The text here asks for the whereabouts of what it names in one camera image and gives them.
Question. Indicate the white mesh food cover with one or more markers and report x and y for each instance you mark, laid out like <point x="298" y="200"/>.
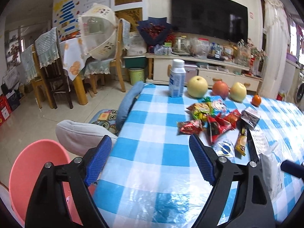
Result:
<point x="99" y="33"/>

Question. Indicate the grey padded stool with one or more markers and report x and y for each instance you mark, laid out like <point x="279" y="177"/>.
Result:
<point x="76" y="133"/>

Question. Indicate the red cardboard box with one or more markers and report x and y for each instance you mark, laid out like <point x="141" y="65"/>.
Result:
<point x="4" y="110"/>

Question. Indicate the green waste bin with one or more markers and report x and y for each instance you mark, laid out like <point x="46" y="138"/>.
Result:
<point x="137" y="76"/>

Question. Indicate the red crumpled snack wrapper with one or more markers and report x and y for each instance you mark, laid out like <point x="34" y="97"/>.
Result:
<point x="190" y="127"/>

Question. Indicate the yellow pear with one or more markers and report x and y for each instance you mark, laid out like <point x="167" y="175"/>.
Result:
<point x="238" y="92"/>
<point x="197" y="87"/>

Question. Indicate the black flat television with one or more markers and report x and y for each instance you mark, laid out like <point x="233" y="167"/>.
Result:
<point x="206" y="14"/>

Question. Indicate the wooden chair with knitted cover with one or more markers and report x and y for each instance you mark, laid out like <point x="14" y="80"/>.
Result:
<point x="47" y="45"/>
<point x="29" y="61"/>

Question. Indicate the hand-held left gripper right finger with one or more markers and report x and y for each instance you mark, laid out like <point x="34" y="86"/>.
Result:
<point x="201" y="159"/>

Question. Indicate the small orange tangerine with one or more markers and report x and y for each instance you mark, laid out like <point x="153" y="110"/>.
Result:
<point x="256" y="100"/>

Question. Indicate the cartoon print seat cushion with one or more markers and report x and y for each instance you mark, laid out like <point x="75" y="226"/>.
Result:
<point x="104" y="117"/>

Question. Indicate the white printed sack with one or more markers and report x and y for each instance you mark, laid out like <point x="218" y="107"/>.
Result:
<point x="136" y="44"/>

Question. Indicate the glass kettle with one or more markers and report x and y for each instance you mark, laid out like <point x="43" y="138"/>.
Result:
<point x="180" y="44"/>

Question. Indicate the red black snack wrapper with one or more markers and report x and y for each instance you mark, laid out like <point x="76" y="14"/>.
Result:
<point x="217" y="128"/>

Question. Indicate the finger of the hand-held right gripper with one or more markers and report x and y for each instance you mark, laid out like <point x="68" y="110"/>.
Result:
<point x="293" y="168"/>

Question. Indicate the blue white small wrapper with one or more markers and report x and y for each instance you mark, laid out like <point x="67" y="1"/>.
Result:
<point x="224" y="148"/>

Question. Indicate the white milk bottle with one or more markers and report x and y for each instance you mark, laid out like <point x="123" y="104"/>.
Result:
<point x="177" y="80"/>

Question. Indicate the colourful wall chart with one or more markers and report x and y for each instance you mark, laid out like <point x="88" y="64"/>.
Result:
<point x="68" y="7"/>

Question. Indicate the white plastic packet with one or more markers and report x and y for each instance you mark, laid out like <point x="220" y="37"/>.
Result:
<point x="273" y="171"/>

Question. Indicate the cream television cabinet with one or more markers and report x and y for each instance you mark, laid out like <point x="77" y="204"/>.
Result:
<point x="161" y="71"/>

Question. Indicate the white washing machine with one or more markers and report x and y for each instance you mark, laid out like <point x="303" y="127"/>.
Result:
<point x="299" y="92"/>

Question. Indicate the white lace curtain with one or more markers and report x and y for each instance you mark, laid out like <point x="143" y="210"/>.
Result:
<point x="275" y="40"/>

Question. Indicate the black foil packet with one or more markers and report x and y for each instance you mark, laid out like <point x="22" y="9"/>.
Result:
<point x="250" y="116"/>

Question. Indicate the red apple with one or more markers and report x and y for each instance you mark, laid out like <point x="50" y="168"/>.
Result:
<point x="220" y="89"/>

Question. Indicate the blue cartoon snack packet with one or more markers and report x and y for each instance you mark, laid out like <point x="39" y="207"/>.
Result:
<point x="219" y="105"/>

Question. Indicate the white orange print tablecloth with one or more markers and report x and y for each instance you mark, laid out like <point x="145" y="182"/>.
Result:
<point x="73" y="57"/>

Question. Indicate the gold coffee stick sachet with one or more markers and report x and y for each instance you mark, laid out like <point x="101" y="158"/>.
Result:
<point x="241" y="140"/>

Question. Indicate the clear plastic bag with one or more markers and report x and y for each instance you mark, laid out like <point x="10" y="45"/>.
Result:
<point x="199" y="47"/>

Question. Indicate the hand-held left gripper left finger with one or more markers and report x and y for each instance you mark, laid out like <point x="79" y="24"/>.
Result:
<point x="99" y="156"/>

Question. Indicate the blue checked tablecloth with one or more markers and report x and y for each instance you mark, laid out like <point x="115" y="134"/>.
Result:
<point x="154" y="147"/>

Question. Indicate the small red snack packet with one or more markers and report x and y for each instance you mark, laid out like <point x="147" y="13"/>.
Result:
<point x="234" y="117"/>

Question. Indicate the dark blue flower bouquet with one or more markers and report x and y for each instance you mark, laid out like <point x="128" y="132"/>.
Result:
<point x="154" y="29"/>

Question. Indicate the wooden chair with lace seat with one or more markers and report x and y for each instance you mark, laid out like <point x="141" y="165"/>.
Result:
<point x="120" y="52"/>

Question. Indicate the green yellow snack packet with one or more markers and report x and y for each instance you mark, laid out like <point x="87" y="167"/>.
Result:
<point x="199" y="108"/>

